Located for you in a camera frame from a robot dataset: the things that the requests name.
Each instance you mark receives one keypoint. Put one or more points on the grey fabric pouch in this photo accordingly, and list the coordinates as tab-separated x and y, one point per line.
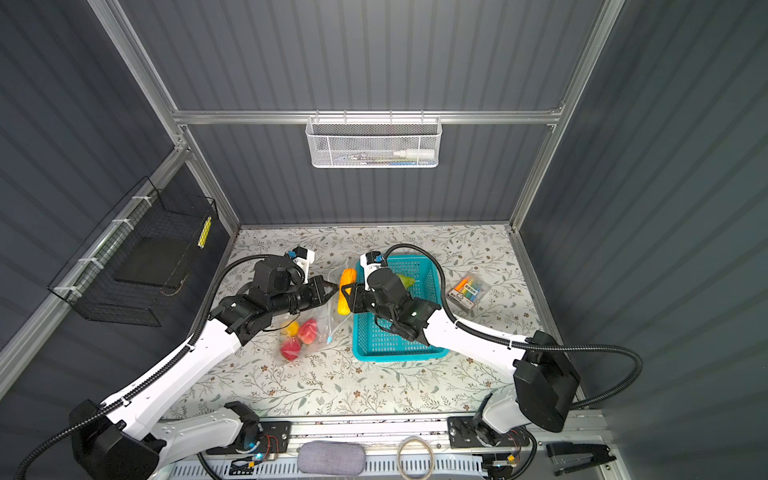
332	458

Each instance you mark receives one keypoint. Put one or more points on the green pear toy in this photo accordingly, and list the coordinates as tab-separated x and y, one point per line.
407	281

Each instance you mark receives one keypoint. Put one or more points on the clear zip top bag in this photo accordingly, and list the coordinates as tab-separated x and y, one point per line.
331	325

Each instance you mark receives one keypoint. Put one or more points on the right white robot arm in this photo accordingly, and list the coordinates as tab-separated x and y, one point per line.
544	382

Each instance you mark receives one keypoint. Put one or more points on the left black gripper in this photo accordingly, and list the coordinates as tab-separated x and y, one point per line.
314	283

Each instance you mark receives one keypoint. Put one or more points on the black wire basket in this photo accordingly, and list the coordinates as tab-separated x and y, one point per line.
86	283

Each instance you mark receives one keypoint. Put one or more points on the black pad in basket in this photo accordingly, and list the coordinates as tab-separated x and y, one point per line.
153	261

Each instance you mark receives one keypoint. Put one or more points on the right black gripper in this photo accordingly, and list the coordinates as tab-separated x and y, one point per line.
356	299

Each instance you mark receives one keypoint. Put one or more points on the yellow lemon toy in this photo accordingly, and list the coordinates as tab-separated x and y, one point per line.
291	329

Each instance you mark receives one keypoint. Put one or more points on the clear box of markers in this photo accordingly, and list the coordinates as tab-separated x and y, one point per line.
465	296

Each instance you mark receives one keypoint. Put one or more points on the orange carrot toy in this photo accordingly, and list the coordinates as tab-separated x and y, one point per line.
346	286

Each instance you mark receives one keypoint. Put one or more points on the white wire mesh basket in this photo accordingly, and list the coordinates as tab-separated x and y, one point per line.
370	145

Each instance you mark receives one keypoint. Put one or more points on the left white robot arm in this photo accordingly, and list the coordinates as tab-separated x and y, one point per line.
124	437

